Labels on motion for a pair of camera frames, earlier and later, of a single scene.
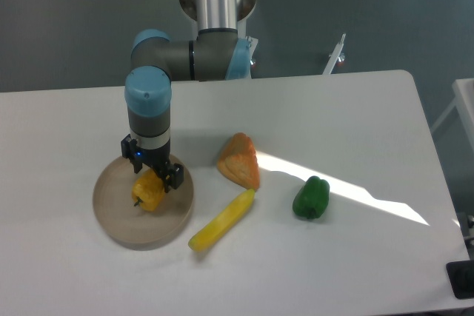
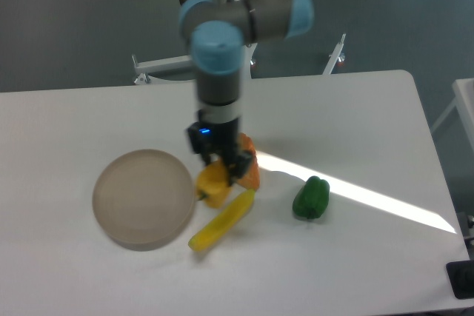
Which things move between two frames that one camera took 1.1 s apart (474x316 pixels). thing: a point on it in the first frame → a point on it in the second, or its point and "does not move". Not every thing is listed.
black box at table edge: (461, 275) does not move
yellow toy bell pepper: (149, 189) → (212, 185)
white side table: (463, 112) does not move
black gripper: (155, 158) → (207, 138)
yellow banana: (224, 223) does not move
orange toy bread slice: (238, 160) does not move
